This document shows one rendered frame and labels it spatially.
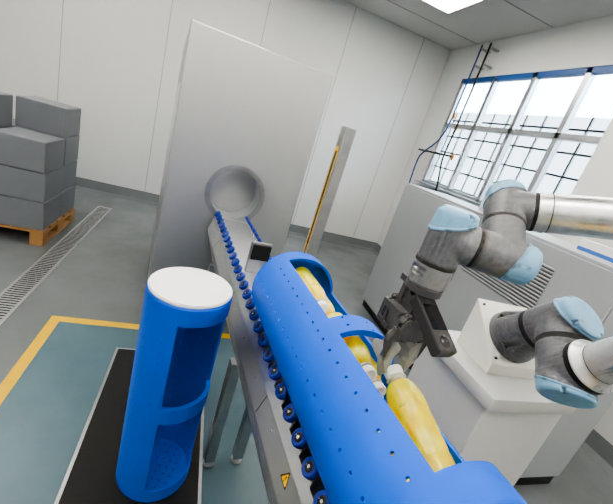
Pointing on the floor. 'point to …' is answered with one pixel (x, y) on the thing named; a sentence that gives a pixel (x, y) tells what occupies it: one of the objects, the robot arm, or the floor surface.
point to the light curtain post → (329, 189)
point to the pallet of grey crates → (22, 162)
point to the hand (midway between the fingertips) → (391, 372)
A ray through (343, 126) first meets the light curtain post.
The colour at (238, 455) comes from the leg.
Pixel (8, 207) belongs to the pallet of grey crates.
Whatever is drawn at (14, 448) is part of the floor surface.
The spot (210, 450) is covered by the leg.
